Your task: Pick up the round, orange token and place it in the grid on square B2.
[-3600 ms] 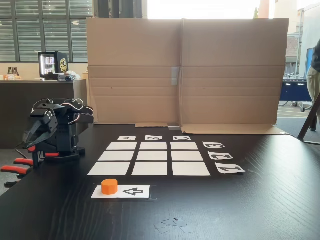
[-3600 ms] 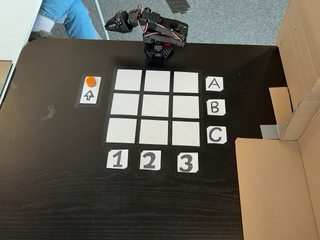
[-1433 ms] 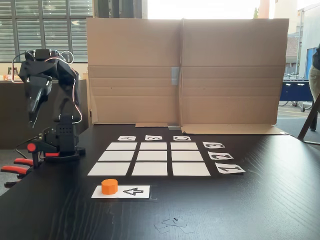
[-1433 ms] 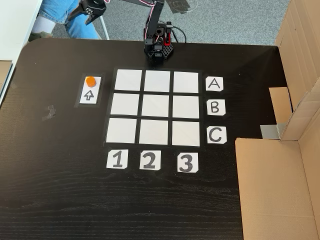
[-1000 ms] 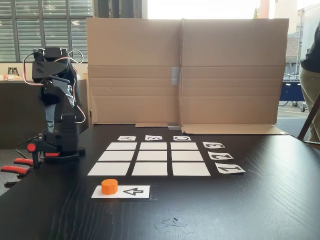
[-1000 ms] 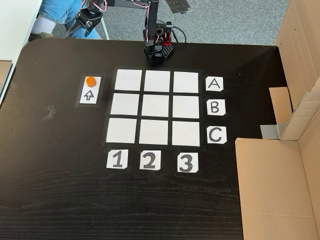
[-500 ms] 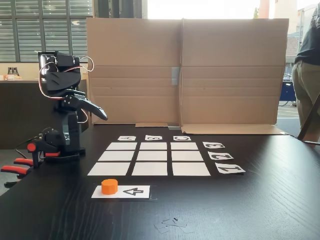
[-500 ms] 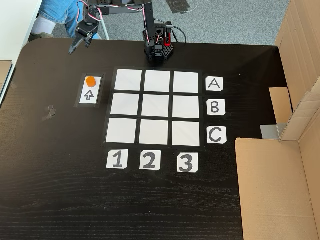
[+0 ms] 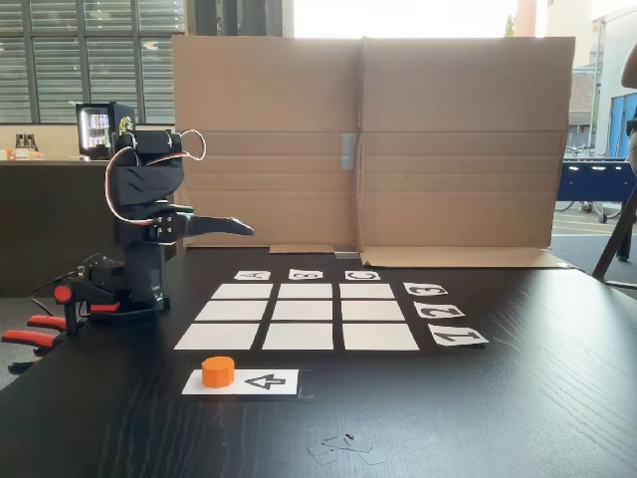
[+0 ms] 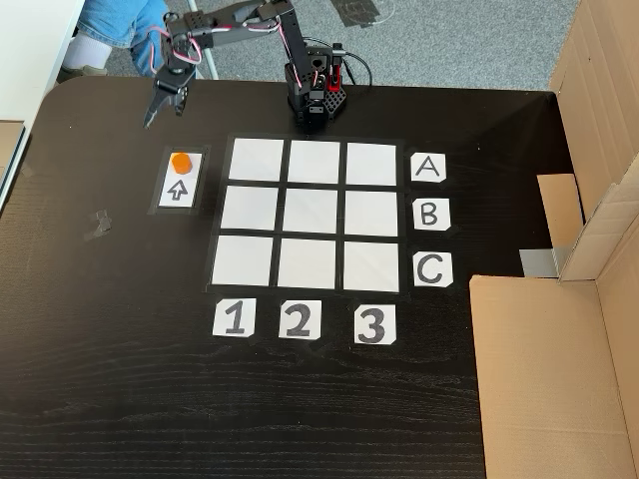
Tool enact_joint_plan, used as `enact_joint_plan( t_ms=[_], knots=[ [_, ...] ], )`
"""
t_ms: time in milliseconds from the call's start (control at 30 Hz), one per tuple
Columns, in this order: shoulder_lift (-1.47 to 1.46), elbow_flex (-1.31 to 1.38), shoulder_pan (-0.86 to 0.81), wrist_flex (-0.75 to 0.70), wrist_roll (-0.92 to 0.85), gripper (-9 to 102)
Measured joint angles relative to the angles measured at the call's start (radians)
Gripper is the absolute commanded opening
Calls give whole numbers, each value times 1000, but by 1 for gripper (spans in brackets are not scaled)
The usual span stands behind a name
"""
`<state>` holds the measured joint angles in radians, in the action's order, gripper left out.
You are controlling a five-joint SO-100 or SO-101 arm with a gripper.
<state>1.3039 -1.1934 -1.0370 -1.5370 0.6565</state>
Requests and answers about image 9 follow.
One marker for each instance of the round orange token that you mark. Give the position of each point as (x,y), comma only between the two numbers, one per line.
(217,372)

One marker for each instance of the white nine-square grid sheet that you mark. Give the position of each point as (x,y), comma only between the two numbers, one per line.
(298,316)

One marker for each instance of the paper sheet letter A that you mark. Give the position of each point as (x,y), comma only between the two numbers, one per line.
(253,276)

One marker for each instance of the paper sheet letter B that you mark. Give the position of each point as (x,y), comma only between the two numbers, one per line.
(306,275)

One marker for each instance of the black mini fridge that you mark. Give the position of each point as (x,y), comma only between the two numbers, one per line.
(99,132)

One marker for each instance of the dark wooden counter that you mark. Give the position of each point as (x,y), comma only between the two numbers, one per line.
(50,224)

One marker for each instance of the black red clamp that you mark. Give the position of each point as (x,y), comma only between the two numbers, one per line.
(74,299)
(35,338)

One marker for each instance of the grey tape strip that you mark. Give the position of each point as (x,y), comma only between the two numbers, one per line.
(349,152)

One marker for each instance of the paper sheet letter C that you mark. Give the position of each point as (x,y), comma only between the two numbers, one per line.
(363,275)

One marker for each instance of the paper sheet with arrow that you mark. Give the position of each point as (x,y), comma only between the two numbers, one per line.
(269,382)

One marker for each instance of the paper sheet number 3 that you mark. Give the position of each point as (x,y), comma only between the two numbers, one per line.
(425,289)

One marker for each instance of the paper sheet number 2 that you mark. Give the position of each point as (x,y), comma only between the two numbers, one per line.
(439,310)

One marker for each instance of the brown cardboard screen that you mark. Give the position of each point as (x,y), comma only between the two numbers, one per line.
(448,149)

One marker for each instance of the crumpled clear tape scrap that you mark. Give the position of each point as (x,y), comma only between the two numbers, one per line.
(343,448)

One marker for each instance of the paper sheet number 1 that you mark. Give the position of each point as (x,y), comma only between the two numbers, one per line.
(458,337)

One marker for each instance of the black slanted stand leg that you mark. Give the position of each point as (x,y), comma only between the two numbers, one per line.
(614,239)

